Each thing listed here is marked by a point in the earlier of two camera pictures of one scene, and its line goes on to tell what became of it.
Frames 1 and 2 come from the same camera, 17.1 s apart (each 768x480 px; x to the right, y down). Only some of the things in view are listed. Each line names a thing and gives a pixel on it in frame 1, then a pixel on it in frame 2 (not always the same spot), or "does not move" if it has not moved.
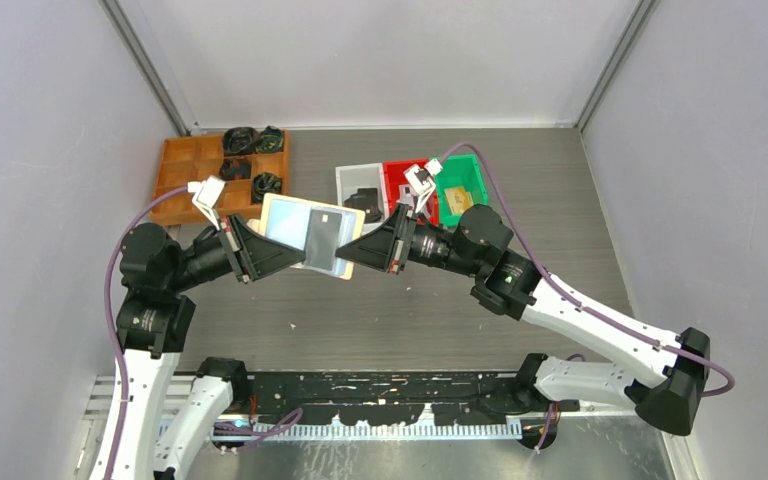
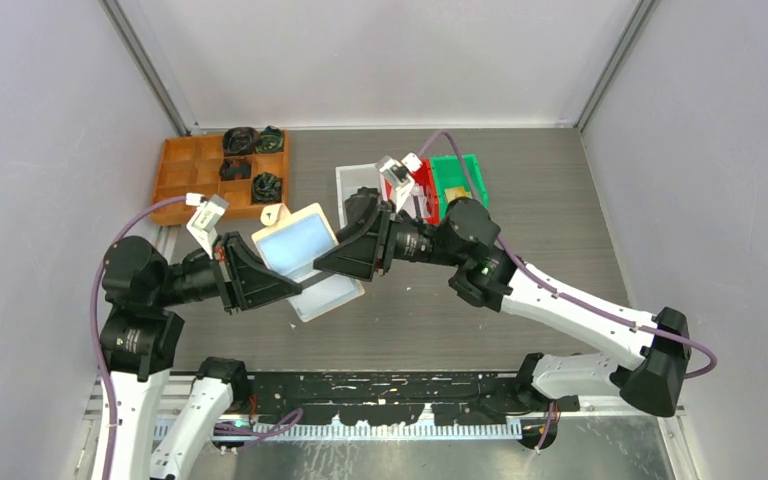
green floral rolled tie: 271,139 does not move
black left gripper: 252,254 to 243,275
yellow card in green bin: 458,199 does not move
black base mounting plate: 392,399 does not move
